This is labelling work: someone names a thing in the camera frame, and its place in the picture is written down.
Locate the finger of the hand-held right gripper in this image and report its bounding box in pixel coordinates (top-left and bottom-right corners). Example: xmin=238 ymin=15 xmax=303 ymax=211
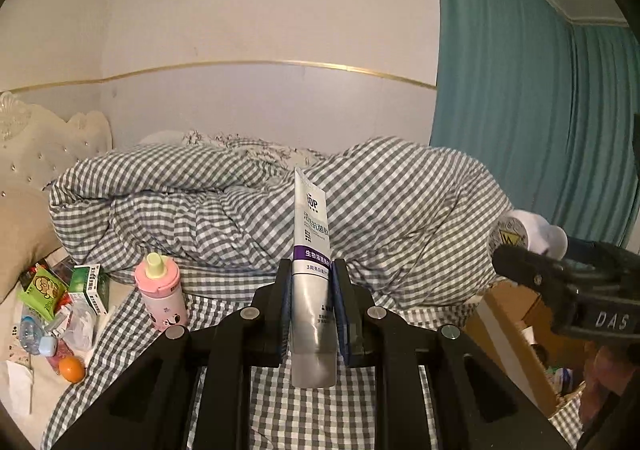
xmin=560 ymin=236 xmax=640 ymax=281
xmin=492 ymin=242 xmax=601 ymax=313

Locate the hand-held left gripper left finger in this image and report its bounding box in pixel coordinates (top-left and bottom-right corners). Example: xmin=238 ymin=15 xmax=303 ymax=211
xmin=50 ymin=257 xmax=293 ymax=450

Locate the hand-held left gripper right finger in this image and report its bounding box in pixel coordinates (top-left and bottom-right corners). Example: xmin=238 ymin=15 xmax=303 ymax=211
xmin=332 ymin=257 xmax=571 ymax=450

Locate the white jar yellow label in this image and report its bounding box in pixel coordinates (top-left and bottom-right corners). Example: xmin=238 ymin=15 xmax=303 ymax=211
xmin=487 ymin=209 xmax=569 ymax=259

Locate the brown cardboard box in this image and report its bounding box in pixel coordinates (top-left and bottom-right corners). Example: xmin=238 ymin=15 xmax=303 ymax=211
xmin=465 ymin=279 xmax=601 ymax=420

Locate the grey toothpaste tube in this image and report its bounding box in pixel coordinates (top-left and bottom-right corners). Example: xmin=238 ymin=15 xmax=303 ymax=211
xmin=290 ymin=167 xmax=337 ymax=389

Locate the person's right hand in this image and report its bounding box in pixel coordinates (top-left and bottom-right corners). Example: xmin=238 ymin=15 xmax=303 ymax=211
xmin=579 ymin=346 xmax=634 ymax=427

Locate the grey checked duvet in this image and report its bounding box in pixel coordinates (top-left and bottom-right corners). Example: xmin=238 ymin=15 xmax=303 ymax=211
xmin=49 ymin=137 xmax=517 ymax=317

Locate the pink drinking bottle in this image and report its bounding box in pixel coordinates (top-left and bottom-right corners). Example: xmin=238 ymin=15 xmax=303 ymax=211
xmin=133 ymin=252 xmax=190 ymax=333

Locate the white black printed cloth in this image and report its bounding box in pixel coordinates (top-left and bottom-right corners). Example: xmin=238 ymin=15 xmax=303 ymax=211
xmin=182 ymin=132 xmax=327 ymax=167

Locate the grey checked bed sheet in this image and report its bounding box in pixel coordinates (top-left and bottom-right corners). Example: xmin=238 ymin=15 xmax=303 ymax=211
xmin=42 ymin=265 xmax=591 ymax=450

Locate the green and white carton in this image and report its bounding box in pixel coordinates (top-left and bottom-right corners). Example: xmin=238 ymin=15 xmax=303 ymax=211
xmin=68 ymin=264 xmax=110 ymax=315

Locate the clear plastic bag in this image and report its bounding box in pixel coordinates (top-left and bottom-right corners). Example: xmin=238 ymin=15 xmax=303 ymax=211
xmin=55 ymin=305 xmax=96 ymax=352

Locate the teal curtain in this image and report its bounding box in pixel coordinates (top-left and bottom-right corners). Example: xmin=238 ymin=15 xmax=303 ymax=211
xmin=430 ymin=0 xmax=640 ymax=252

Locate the white pillow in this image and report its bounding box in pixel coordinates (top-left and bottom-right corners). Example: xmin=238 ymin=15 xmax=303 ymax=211
xmin=137 ymin=130 xmax=189 ymax=148

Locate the orange fruit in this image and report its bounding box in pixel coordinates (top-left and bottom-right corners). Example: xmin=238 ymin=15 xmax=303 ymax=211
xmin=58 ymin=355 xmax=86 ymax=384

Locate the green cartoon snack packet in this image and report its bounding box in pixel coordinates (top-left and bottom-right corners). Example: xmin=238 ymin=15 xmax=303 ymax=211
xmin=17 ymin=268 xmax=69 ymax=322

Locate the small plastic water bottle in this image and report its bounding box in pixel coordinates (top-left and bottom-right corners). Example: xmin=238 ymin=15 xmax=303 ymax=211
xmin=19 ymin=315 xmax=51 ymax=356

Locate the white fleece mattress pad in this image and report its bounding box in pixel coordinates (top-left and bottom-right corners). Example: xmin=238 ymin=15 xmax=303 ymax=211
xmin=0 ymin=255 xmax=137 ymax=447

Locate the beige pillow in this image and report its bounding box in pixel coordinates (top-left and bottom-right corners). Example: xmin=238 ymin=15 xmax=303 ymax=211
xmin=0 ymin=175 xmax=64 ymax=304

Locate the white tissue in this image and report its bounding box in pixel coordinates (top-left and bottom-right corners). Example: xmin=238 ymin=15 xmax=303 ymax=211
xmin=0 ymin=360 xmax=34 ymax=417

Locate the cream tufted headboard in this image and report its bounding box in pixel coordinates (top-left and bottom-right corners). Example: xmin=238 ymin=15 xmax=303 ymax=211
xmin=0 ymin=91 xmax=114 ymax=231

